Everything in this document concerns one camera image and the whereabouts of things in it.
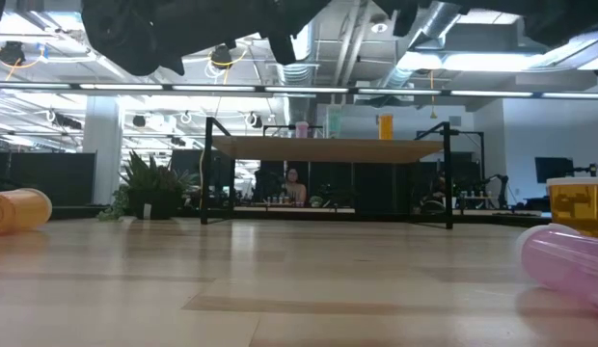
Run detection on green medicine bottle white cap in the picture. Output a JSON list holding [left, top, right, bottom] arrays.
[[326, 104, 343, 140]]

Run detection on orange medicine bottle white cap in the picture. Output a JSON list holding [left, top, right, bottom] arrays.
[[546, 176, 598, 238], [378, 113, 394, 141], [0, 187, 53, 237]]

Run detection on wooden shelf black legs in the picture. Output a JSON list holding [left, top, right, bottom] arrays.
[[200, 117, 455, 230]]

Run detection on person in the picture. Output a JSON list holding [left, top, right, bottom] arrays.
[[282, 167, 309, 206]]

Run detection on black ceiling spotlight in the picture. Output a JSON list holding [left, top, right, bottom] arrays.
[[210, 44, 234, 70], [0, 40, 26, 67]]

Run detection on green potted plant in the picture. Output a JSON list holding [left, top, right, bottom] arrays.
[[96, 149, 202, 223]]

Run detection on white building pillar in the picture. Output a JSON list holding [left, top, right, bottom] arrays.
[[83, 95, 125, 195]]

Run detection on black background monitor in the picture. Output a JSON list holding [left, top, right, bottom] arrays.
[[534, 156, 575, 184]]

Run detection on black room divider panel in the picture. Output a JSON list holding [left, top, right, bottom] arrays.
[[0, 151, 96, 208]]

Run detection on silver ventilation duct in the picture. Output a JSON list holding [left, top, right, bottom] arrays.
[[265, 28, 323, 125]]

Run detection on black aluminium table frame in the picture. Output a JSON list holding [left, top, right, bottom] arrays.
[[0, 80, 598, 228]]

